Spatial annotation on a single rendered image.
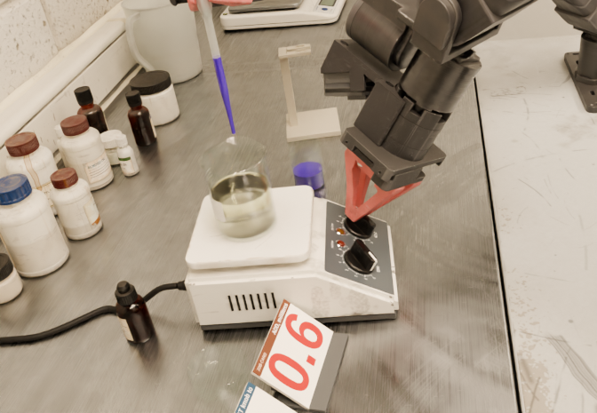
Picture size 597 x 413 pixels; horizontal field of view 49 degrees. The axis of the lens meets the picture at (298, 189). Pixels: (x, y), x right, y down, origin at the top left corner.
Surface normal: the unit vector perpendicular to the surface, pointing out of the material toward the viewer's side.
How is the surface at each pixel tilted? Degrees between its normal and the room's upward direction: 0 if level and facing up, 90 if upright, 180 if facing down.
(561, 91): 0
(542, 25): 90
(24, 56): 90
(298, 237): 0
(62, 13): 90
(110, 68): 90
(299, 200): 0
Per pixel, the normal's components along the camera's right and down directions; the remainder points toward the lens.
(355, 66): -0.66, 0.18
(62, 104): 0.98, -0.03
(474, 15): -0.75, 0.44
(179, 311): -0.14, -0.83
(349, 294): -0.05, 0.55
